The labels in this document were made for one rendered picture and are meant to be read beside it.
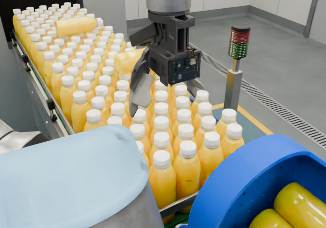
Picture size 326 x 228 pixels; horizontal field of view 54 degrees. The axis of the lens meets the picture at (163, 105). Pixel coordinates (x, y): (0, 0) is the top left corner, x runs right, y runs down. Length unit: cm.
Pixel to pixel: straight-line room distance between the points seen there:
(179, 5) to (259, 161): 28
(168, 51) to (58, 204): 41
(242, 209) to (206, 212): 15
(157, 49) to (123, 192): 40
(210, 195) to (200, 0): 508
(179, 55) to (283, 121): 250
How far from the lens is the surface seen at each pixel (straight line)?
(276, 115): 306
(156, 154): 74
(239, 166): 55
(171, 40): 53
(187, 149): 75
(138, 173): 20
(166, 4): 52
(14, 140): 34
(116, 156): 19
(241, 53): 109
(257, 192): 69
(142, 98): 58
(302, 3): 524
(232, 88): 115
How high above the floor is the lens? 158
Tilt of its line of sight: 31 degrees down
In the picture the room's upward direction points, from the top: straight up
